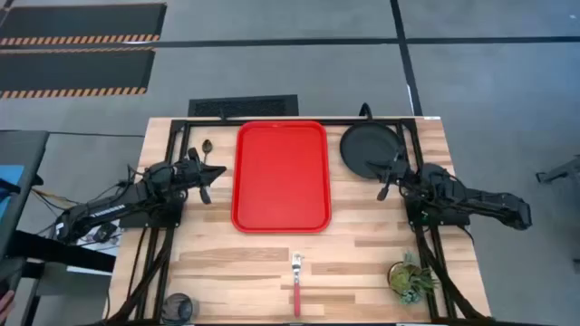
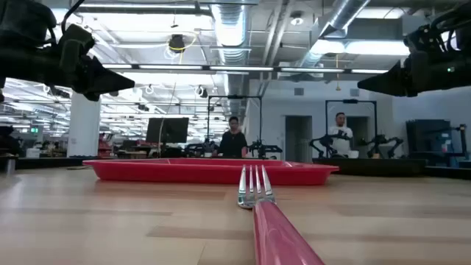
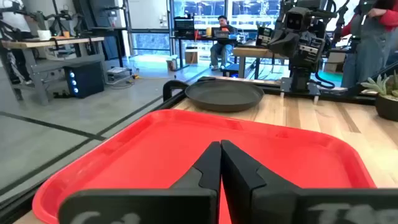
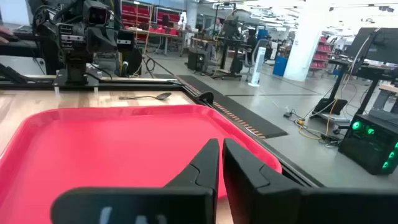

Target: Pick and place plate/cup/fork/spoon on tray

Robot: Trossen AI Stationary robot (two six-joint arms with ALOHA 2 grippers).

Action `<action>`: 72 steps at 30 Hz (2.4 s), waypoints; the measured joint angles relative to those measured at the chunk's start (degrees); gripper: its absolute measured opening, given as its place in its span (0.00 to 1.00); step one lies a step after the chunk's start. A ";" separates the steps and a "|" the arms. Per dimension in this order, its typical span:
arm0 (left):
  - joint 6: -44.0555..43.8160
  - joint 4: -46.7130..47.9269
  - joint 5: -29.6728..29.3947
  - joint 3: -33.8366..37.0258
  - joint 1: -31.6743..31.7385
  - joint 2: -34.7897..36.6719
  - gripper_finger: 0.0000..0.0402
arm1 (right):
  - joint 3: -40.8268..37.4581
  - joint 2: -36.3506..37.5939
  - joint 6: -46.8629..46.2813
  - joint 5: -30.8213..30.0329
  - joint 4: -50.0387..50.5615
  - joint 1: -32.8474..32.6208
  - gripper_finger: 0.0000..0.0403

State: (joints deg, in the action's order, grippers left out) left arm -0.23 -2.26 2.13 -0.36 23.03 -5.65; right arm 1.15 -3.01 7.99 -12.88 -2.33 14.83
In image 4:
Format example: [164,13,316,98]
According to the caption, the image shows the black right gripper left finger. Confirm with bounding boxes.
[50,138,221,224]

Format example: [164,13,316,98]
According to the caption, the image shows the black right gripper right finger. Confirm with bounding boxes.
[222,138,398,224]

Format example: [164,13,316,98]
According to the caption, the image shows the silver metal spoon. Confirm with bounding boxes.
[118,91,172,101]

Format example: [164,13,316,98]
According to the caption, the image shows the red plastic tray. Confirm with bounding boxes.
[0,104,283,224]

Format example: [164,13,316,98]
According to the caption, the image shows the shelf with red bins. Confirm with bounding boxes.
[120,0,183,35]

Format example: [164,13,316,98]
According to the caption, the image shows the wooden workbench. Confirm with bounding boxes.
[126,27,185,57]

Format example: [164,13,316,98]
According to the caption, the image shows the black floor cabinet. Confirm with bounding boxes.
[187,49,210,73]

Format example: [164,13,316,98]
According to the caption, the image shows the black hazard-striped floor mat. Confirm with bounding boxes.
[176,74,289,139]

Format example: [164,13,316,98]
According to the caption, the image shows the person's hand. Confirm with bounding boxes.
[0,25,14,44]

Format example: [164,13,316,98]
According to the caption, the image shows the person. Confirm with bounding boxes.
[205,17,223,37]

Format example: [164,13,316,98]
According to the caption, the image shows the black computer tower green lights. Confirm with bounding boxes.
[338,113,398,176]

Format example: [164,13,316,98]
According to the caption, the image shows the black workstation stand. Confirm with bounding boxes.
[212,2,253,79]

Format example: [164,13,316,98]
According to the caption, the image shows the white tower fan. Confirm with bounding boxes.
[248,46,267,88]

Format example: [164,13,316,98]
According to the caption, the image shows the blue bin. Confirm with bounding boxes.
[272,55,289,77]

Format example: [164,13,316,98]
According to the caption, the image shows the black standing desk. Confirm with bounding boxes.
[310,57,398,125]

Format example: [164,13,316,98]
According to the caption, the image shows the small rack with red bins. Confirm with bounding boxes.
[310,36,333,72]

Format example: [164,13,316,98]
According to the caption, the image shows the white building pillar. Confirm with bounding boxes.
[283,9,326,83]

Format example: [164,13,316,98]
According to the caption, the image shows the black monitor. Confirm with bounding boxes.
[344,27,398,65]

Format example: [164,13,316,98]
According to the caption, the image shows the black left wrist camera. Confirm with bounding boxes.
[83,0,110,26]

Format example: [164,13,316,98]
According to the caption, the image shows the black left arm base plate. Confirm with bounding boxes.
[52,68,100,88]

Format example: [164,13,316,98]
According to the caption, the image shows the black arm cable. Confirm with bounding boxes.
[132,42,177,79]

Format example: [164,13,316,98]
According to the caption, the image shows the yellow floor cable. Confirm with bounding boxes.
[295,99,340,141]

